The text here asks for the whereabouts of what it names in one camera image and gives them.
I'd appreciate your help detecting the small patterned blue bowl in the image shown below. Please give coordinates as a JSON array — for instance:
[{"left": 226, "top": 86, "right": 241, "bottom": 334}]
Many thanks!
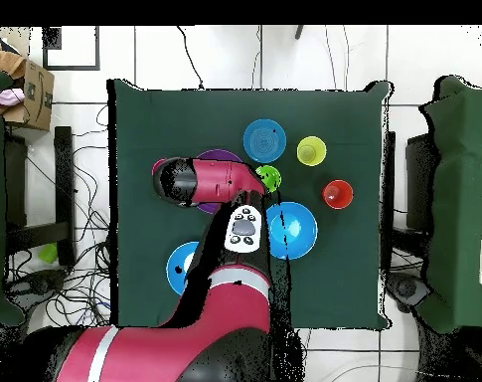
[{"left": 242, "top": 118, "right": 288, "bottom": 165}]

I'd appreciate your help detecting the black cable bundle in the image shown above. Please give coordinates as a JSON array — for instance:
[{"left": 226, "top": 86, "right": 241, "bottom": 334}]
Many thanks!
[{"left": 5, "top": 104, "right": 114, "bottom": 327}]

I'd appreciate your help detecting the green plastic cup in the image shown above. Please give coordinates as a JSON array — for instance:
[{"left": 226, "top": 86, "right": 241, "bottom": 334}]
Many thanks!
[{"left": 254, "top": 164, "right": 282, "bottom": 194}]

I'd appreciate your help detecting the black metal stand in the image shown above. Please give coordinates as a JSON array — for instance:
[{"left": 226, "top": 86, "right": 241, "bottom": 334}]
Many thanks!
[{"left": 3, "top": 125, "right": 77, "bottom": 268}]

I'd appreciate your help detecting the green cup on floor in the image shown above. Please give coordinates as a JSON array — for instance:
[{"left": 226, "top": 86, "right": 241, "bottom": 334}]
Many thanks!
[{"left": 38, "top": 242, "right": 60, "bottom": 265}]

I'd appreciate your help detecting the yellow plastic cup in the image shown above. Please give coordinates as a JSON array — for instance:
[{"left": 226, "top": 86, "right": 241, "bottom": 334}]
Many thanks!
[{"left": 296, "top": 135, "right": 328, "bottom": 167}]

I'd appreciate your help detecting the cardboard box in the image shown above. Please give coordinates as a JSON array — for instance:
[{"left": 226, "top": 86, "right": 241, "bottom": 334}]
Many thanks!
[{"left": 0, "top": 41, "right": 56, "bottom": 132}]

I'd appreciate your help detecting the large blue plastic bowl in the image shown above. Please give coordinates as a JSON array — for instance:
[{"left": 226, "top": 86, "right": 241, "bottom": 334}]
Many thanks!
[
  {"left": 165, "top": 241, "right": 200, "bottom": 295},
  {"left": 265, "top": 201, "right": 319, "bottom": 261}
]

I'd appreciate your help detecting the black square frame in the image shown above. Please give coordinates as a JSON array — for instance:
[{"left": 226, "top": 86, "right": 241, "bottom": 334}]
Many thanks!
[{"left": 41, "top": 25, "right": 101, "bottom": 72}]

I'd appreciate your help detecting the black cabinet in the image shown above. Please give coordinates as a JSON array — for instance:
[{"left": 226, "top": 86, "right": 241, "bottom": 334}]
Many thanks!
[{"left": 404, "top": 132, "right": 438, "bottom": 234}]

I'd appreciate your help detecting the dark green tablecloth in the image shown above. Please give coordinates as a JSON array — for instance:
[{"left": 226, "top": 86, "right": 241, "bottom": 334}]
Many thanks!
[{"left": 106, "top": 79, "right": 393, "bottom": 331}]

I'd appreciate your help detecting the pink cloth bundle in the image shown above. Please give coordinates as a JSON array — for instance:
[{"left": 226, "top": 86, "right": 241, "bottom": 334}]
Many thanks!
[{"left": 0, "top": 88, "right": 26, "bottom": 107}]

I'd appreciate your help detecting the dark grey machine foot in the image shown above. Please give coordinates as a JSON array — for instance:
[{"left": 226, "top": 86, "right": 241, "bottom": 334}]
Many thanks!
[
  {"left": 9, "top": 270, "right": 67, "bottom": 297},
  {"left": 387, "top": 272, "right": 430, "bottom": 311}
]

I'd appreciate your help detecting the orange plastic cup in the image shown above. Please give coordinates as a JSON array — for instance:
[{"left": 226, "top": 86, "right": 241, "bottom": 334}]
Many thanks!
[{"left": 322, "top": 179, "right": 355, "bottom": 211}]

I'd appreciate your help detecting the purple plastic bowl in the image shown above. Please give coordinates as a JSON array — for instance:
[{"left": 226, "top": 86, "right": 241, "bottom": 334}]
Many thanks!
[{"left": 195, "top": 149, "right": 243, "bottom": 215}]

